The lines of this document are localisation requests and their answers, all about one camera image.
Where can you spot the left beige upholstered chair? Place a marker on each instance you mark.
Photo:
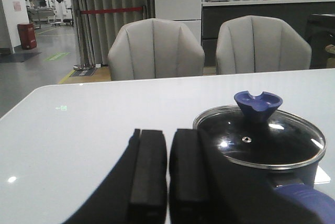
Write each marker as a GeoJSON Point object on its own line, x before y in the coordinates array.
{"type": "Point", "coordinates": [155, 48]}

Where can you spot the glass lid with blue knob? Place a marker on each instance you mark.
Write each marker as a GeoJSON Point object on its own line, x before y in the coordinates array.
{"type": "Point", "coordinates": [255, 133]}

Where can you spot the red waste bin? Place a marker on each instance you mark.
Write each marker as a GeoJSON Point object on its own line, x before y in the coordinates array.
{"type": "Point", "coordinates": [27, 35]}

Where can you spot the dark floor mat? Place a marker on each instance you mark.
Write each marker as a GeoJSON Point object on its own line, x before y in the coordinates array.
{"type": "Point", "coordinates": [17, 57]}

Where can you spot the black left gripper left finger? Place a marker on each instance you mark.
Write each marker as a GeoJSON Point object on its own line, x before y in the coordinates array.
{"type": "Point", "coordinates": [135, 189]}

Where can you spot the red barrier belt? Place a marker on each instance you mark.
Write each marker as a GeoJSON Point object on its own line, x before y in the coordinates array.
{"type": "Point", "coordinates": [108, 11]}

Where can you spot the beige upholstered chair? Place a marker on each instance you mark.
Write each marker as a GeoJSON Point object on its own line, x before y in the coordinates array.
{"type": "Point", "coordinates": [155, 48]}
{"type": "Point", "coordinates": [251, 44]}

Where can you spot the dark blue saucepan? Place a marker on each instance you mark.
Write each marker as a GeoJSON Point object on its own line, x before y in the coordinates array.
{"type": "Point", "coordinates": [290, 191]}

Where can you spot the right beige upholstered chair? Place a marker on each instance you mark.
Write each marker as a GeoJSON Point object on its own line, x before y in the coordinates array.
{"type": "Point", "coordinates": [251, 44]}

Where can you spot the chrome stanchion post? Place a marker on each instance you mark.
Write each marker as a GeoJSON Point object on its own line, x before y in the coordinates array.
{"type": "Point", "coordinates": [84, 61]}

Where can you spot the beige cushion at right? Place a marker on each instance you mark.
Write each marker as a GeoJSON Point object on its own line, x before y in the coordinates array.
{"type": "Point", "coordinates": [330, 49]}

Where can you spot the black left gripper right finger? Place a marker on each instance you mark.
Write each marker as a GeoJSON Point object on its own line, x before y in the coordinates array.
{"type": "Point", "coordinates": [190, 200]}

